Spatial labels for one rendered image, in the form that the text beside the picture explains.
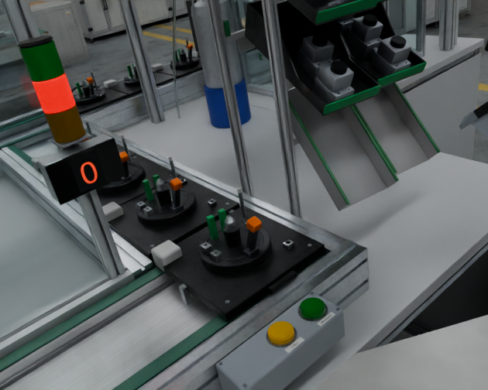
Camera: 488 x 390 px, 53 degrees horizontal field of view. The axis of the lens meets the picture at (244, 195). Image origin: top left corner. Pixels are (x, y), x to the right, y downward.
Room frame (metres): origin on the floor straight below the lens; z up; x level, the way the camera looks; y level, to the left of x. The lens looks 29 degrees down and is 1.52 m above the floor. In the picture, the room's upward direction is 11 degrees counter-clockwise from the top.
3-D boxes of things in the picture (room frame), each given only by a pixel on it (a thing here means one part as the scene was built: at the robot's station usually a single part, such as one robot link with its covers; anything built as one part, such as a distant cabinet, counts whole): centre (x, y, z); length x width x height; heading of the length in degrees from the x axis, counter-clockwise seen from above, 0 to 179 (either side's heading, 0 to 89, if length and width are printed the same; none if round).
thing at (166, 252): (0.79, 0.17, 0.97); 0.05 x 0.05 x 0.04; 35
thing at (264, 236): (0.76, 0.04, 0.98); 0.14 x 0.14 x 0.02
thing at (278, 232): (0.76, 0.04, 0.96); 0.24 x 0.24 x 0.02; 35
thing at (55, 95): (0.75, 0.26, 1.33); 0.05 x 0.05 x 0.05
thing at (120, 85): (2.16, 0.36, 1.01); 0.24 x 0.24 x 0.13; 35
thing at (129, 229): (0.97, 0.18, 1.01); 0.24 x 0.24 x 0.13; 35
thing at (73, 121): (0.75, 0.26, 1.28); 0.05 x 0.05 x 0.05
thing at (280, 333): (0.54, -0.02, 0.96); 0.04 x 0.04 x 0.02
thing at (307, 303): (0.58, -0.07, 0.96); 0.04 x 0.04 x 0.02
